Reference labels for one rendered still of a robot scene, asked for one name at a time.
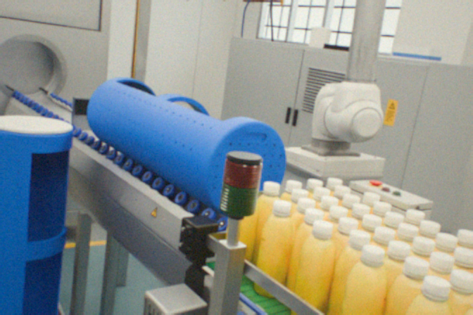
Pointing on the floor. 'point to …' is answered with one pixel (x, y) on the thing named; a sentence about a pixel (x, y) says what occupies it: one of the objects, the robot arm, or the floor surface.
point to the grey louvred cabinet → (429, 90)
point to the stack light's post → (227, 278)
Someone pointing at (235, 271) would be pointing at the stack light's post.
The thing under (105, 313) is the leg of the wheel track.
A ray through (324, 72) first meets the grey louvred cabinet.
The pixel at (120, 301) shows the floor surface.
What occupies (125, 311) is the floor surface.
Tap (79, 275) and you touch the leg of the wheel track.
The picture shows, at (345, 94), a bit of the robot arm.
